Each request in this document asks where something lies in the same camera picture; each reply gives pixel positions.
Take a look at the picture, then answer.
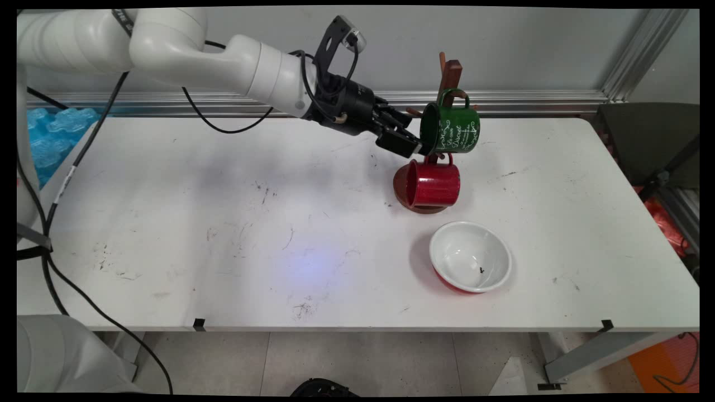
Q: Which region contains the orange plastic bag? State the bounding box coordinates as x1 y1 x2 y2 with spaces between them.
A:
634 187 690 257

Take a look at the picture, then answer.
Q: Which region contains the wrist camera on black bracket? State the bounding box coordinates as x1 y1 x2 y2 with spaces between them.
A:
314 16 368 84

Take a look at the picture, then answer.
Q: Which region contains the black cable looped under arm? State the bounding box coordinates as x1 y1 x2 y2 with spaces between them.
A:
182 40 275 135

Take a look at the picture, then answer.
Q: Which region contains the brown wooden mug tree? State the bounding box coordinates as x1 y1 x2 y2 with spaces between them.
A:
393 52 479 215

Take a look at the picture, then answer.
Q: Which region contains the thin black floor cable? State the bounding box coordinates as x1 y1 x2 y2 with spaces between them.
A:
654 332 700 387

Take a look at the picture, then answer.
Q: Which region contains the black camera cable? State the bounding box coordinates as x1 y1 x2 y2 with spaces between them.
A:
290 42 359 121

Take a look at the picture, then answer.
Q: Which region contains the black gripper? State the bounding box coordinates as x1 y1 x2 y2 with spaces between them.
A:
306 75 422 158

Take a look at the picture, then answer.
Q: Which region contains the black round floor object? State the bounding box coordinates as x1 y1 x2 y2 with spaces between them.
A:
290 378 358 397

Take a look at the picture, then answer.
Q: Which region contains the red enamel mug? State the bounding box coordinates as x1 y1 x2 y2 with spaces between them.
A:
406 152 461 210

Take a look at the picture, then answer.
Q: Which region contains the white bowl red outside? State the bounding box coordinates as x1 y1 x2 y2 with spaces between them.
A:
429 221 513 295

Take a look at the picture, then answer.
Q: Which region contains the orange floor mat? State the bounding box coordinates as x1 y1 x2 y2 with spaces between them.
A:
628 332 700 393

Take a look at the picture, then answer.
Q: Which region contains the black velcro strap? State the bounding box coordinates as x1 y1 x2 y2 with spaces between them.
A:
17 223 54 261

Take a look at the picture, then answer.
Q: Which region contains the horizontal aluminium frame rail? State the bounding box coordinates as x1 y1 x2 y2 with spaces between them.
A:
27 89 609 118

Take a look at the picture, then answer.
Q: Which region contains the slanted aluminium frame post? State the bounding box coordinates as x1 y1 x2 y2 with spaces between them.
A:
600 8 690 102

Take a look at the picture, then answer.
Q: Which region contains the blue bubble wrap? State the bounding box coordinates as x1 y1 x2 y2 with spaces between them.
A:
27 107 101 188

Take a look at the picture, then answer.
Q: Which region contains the long black cable white label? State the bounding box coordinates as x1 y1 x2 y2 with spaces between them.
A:
40 71 174 395

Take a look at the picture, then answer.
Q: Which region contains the green enamel mug white lettering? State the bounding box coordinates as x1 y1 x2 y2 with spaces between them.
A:
419 88 481 155

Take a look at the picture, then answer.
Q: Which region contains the grey metal table leg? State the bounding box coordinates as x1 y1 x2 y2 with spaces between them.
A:
536 332 679 390

